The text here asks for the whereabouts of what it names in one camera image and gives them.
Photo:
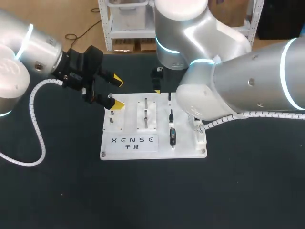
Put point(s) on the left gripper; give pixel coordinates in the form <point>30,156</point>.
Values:
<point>81,69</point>

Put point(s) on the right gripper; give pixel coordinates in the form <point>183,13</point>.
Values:
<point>160,69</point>

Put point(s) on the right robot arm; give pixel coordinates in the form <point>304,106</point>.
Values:
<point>238,71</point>

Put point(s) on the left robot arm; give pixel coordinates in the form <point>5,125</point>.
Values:
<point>35,47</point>

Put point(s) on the black USB connector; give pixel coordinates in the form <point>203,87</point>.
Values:
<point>169,97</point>

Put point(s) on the black Ethernet plug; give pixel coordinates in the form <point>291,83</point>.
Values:
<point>171,117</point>

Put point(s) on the black multi-pin plug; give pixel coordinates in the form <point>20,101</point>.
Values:
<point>173,136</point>

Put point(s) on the white metal shelf rack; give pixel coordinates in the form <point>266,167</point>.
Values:
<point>128,28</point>

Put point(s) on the white socket board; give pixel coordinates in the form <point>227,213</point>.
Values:
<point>133,148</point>

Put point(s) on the grey plastic bin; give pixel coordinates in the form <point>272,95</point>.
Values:
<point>133,4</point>

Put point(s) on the large cardboard box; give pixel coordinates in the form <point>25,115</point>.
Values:
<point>228,12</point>

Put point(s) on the black cabinet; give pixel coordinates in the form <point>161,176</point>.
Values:
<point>281,19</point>

